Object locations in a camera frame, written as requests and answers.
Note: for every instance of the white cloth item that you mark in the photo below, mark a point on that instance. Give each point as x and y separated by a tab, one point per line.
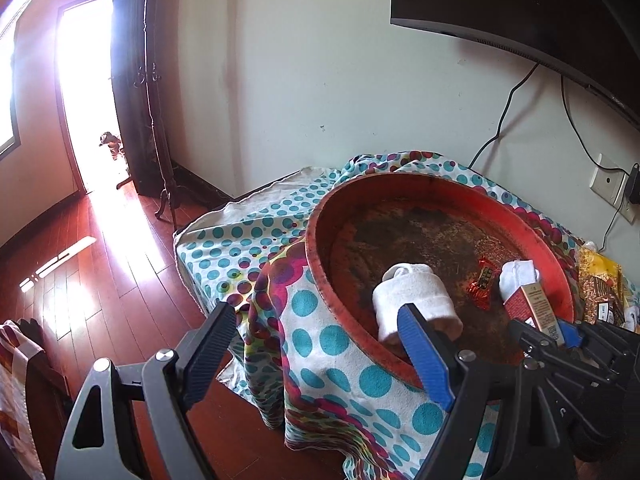
632	317

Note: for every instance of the white towel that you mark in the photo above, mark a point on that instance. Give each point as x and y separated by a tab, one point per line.
415	292

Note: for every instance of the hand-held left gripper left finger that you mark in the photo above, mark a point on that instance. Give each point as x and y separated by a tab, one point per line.
207	350

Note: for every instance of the red cardboard box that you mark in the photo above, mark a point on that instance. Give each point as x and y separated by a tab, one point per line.
530	302

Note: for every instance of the white single-hole wall plate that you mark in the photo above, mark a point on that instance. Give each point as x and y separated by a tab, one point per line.
607	180

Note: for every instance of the red candy wrapper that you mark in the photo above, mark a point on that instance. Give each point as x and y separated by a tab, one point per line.
482	285

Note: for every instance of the red round basin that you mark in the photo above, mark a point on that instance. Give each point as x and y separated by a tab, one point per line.
400	225

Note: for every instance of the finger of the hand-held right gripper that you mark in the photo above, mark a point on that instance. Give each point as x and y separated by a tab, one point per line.
572	335
545	347

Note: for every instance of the small brown dog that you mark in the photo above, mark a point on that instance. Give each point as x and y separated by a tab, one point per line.
111	144

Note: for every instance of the window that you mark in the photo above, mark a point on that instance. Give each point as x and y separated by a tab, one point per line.
6	100

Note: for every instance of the white power socket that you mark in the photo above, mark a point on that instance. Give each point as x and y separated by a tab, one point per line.
632	205

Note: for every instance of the dark wooden chair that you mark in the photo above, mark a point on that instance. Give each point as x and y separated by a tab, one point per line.
45	390

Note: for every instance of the yellow snack bag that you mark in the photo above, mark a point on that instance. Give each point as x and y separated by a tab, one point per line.
597	270

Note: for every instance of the black power adapter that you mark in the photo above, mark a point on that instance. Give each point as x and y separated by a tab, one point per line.
635	177

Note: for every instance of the patterned chair cloth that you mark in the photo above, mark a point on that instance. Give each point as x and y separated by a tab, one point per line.
15	385

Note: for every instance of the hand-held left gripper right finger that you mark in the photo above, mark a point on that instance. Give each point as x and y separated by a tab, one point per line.
425	355

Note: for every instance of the dark wooden door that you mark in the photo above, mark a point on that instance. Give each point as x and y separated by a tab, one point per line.
131	110

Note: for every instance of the dark metal coat rack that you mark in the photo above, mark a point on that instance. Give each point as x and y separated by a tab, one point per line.
152	110

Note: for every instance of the polka dot towel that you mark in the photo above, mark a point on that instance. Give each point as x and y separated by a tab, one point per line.
320	340

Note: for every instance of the white folded socks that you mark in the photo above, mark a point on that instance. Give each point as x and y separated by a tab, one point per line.
517	275

